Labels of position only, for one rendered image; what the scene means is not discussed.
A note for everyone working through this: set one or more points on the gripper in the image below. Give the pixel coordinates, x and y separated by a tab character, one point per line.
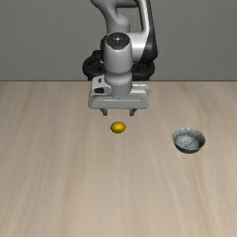
118	101

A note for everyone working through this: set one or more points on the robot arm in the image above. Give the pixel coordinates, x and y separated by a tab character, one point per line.
118	58

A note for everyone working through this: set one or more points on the yellow lemon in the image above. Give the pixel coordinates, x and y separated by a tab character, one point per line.
118	127

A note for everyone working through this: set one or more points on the grey metal bowl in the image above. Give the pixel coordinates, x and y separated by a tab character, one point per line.
188	140

